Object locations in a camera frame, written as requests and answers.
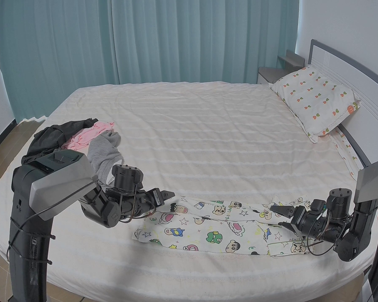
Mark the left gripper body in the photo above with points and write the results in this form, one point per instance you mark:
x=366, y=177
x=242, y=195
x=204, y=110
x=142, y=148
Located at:
x=154, y=198

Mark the white printed pillow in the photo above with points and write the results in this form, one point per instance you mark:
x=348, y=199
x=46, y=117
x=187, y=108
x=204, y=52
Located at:
x=315, y=101

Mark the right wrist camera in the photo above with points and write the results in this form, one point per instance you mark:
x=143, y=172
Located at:
x=318, y=207

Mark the grey topped bedside table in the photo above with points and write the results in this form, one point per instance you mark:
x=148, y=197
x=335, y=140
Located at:
x=272, y=72

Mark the black garment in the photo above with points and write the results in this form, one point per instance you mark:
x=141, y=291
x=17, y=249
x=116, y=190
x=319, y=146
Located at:
x=50, y=137

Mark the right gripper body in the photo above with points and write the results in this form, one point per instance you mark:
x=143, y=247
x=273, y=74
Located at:
x=304, y=222

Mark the pink garment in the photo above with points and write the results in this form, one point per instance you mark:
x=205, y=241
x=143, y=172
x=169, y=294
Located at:
x=85, y=135

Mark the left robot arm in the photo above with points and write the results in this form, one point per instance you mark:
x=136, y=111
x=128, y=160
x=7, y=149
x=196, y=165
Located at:
x=59, y=181

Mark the grey and white sweater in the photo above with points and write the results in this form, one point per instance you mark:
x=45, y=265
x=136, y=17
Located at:
x=104, y=154

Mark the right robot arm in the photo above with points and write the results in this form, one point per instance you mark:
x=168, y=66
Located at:
x=359, y=225

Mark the bed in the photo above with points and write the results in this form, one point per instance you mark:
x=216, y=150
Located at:
x=192, y=121

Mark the blue-green curtain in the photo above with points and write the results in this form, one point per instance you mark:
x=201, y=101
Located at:
x=56, y=42
x=208, y=30

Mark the white printed pyjama top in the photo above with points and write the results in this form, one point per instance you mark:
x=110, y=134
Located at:
x=214, y=228

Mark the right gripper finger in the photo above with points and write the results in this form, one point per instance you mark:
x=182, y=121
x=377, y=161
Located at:
x=291, y=228
x=283, y=210

